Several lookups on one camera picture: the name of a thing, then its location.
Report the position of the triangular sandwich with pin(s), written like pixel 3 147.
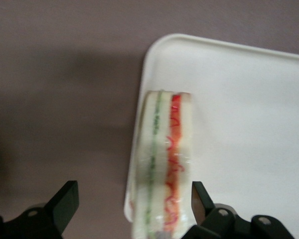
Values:
pixel 162 161

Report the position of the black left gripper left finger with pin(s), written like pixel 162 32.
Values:
pixel 62 206

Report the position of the cream plastic tray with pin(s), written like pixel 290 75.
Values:
pixel 239 124

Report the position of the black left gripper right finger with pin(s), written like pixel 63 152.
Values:
pixel 214 219

